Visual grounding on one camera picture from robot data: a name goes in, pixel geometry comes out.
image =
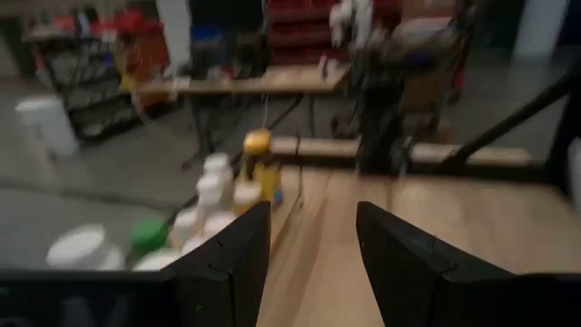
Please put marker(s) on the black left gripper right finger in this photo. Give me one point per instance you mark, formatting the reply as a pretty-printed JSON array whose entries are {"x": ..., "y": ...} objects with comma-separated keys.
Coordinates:
[{"x": 417, "y": 281}]

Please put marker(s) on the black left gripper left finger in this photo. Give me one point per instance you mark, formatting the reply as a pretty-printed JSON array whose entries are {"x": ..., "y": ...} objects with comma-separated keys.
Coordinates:
[{"x": 231, "y": 272}]

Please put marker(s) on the orange pill vial white cap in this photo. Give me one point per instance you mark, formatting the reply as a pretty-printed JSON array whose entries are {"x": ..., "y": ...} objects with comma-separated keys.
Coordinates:
[
  {"x": 218, "y": 222},
  {"x": 247, "y": 195}
]

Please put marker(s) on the small white pill bottle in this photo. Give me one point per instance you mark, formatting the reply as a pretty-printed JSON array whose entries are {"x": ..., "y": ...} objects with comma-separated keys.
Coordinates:
[{"x": 184, "y": 222}]

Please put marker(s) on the white capped medicine bottle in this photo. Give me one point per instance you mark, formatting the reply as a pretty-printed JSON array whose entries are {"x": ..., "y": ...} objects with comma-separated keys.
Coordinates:
[
  {"x": 209, "y": 186},
  {"x": 217, "y": 163}
]

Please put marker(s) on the green caffeine bottle green lid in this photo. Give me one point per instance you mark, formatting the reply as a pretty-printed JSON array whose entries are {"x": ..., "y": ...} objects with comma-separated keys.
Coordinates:
[{"x": 147, "y": 234}]

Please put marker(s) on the brown fish oil bottle yellow lid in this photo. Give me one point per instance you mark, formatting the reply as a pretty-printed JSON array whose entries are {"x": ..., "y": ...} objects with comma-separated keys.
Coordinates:
[{"x": 258, "y": 145}]

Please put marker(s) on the large white bottle blue label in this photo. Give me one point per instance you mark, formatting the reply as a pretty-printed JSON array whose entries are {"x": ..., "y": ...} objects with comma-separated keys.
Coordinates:
[{"x": 81, "y": 247}]

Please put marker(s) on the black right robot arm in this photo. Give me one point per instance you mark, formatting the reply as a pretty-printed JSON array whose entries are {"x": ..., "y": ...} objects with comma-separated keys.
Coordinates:
[{"x": 381, "y": 136}]

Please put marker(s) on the background wooden workbench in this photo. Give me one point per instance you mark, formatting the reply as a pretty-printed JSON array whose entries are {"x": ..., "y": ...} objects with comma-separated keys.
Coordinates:
[{"x": 272, "y": 79}]

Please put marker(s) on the storage rack with red bins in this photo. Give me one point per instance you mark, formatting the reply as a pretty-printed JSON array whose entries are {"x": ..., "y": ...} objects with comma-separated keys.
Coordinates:
[{"x": 91, "y": 100}]

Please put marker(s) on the white floor bin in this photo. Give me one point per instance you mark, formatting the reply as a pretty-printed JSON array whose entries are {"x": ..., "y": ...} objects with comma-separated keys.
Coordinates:
[{"x": 47, "y": 127}]

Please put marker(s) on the black metal table frame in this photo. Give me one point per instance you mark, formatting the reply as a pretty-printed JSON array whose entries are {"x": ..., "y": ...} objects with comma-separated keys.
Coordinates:
[{"x": 499, "y": 129}]

